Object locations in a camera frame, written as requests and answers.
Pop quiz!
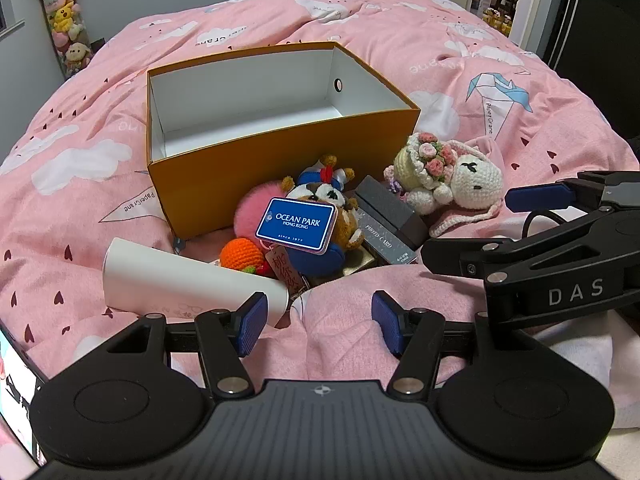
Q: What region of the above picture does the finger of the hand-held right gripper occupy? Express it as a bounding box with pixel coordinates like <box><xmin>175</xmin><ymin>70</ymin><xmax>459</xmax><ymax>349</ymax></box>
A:
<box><xmin>504</xmin><ymin>170</ymin><xmax>640</xmax><ymax>213</ymax></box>
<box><xmin>421</xmin><ymin>207</ymin><xmax>640</xmax><ymax>286</ymax></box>

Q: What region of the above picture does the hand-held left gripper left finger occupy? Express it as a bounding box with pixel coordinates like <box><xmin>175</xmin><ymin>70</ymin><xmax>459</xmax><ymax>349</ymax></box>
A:
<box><xmin>102</xmin><ymin>291</ymin><xmax>269</xmax><ymax>397</ymax></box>

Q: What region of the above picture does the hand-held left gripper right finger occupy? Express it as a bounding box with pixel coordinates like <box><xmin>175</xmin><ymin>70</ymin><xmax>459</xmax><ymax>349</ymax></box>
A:
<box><xmin>371</xmin><ymin>290</ymin><xmax>531</xmax><ymax>397</ymax></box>

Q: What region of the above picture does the pink pouch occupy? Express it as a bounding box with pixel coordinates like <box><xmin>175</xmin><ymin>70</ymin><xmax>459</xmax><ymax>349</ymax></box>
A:
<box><xmin>465</xmin><ymin>137</ymin><xmax>512</xmax><ymax>170</ymax></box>

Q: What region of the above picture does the taupe card box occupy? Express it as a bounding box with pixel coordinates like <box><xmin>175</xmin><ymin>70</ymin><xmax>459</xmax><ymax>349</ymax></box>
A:
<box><xmin>360</xmin><ymin>210</ymin><xmax>419</xmax><ymax>267</ymax></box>

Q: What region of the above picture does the wooden charm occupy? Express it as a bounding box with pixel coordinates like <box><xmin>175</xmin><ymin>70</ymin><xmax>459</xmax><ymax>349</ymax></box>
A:
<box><xmin>265</xmin><ymin>245</ymin><xmax>307</xmax><ymax>292</ymax></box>

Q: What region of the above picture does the gold box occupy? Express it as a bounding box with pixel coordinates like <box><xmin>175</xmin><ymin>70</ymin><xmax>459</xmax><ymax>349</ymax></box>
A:
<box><xmin>340</xmin><ymin>254</ymin><xmax>382</xmax><ymax>281</ymax></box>

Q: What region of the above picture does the crochet bunny doll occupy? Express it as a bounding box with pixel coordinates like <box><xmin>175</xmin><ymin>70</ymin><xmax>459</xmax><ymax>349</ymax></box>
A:
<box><xmin>384</xmin><ymin>131</ymin><xmax>505</xmax><ymax>239</ymax></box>

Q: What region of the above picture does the orange crochet tangerine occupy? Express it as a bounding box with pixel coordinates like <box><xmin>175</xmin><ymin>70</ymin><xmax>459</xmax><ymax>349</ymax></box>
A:
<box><xmin>220</xmin><ymin>238</ymin><xmax>267</xmax><ymax>274</ymax></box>

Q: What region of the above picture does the dark grey box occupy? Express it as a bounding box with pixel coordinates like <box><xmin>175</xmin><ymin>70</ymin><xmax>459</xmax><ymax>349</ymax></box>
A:
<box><xmin>352</xmin><ymin>175</ymin><xmax>430</xmax><ymax>242</ymax></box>

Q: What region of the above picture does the white long box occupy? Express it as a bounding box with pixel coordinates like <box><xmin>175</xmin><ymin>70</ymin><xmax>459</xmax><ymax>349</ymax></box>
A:
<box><xmin>102</xmin><ymin>236</ymin><xmax>291</xmax><ymax>329</ymax></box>

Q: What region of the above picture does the pink fluffy peach plush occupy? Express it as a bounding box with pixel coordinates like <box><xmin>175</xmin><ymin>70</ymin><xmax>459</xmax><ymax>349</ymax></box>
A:
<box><xmin>234</xmin><ymin>191</ymin><xmax>287</xmax><ymax>242</ymax></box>

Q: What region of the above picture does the blue hang tag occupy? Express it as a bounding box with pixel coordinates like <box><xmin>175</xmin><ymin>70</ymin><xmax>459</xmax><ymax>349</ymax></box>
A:
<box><xmin>255</xmin><ymin>196</ymin><xmax>337</xmax><ymax>252</ymax></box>

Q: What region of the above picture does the sailor plush animal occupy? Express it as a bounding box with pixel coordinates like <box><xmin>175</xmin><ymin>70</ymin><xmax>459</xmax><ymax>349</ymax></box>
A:
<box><xmin>280</xmin><ymin>155</ymin><xmax>366</xmax><ymax>277</ymax></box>

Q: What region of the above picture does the orange cardboard box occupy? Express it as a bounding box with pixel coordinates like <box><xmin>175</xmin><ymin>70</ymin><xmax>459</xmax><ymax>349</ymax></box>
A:
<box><xmin>145</xmin><ymin>41</ymin><xmax>422</xmax><ymax>239</ymax></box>

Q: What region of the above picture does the pink fleece cloth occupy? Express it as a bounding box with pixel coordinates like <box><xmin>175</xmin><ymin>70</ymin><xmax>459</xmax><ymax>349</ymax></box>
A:
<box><xmin>292</xmin><ymin>262</ymin><xmax>493</xmax><ymax>378</ymax></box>

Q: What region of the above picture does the black cabinet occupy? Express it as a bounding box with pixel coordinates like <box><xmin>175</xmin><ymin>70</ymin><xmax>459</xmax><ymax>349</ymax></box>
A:
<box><xmin>542</xmin><ymin>0</ymin><xmax>640</xmax><ymax>134</ymax></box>

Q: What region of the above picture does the pink printed blanket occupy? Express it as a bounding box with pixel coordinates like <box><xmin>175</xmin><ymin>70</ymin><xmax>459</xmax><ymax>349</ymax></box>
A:
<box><xmin>0</xmin><ymin>0</ymin><xmax>640</xmax><ymax>391</ymax></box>

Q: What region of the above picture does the tablet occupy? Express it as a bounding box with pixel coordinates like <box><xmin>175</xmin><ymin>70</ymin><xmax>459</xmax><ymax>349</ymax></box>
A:
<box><xmin>0</xmin><ymin>327</ymin><xmax>49</xmax><ymax>467</ymax></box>

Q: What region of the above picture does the plush toy display tube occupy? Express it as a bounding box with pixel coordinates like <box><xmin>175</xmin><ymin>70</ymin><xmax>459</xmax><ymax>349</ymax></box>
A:
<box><xmin>31</xmin><ymin>0</ymin><xmax>94</xmax><ymax>79</ymax></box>

